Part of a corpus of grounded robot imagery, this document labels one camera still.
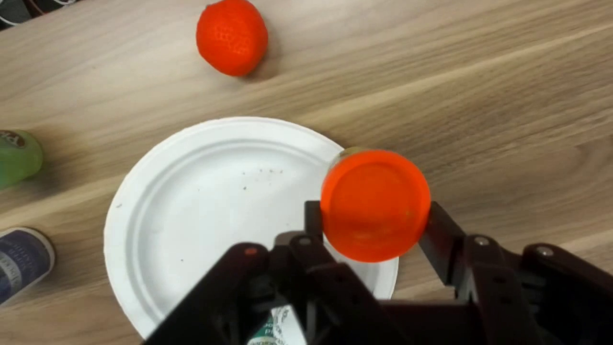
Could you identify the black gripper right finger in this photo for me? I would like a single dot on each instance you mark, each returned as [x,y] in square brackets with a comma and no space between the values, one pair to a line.
[529,300]

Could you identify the white bottle green label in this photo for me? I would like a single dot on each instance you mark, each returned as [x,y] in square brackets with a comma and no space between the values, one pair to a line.
[275,327]

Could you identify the large white pill bottle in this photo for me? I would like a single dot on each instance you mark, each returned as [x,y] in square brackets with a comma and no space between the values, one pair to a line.
[22,266]

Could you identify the white paper plate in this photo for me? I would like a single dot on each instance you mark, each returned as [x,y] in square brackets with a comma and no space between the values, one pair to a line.
[211,212]

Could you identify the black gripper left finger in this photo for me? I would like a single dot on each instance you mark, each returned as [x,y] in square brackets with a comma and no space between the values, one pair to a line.
[236,300]

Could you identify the orange plush toy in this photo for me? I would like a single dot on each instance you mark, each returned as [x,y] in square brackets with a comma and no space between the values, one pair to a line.
[232,39]

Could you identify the orange lid yellow dough tub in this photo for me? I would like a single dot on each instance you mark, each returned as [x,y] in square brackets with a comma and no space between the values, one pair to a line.
[376,204]

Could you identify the teal lid green dough tub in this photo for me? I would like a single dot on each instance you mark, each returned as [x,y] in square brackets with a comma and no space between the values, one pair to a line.
[18,160]

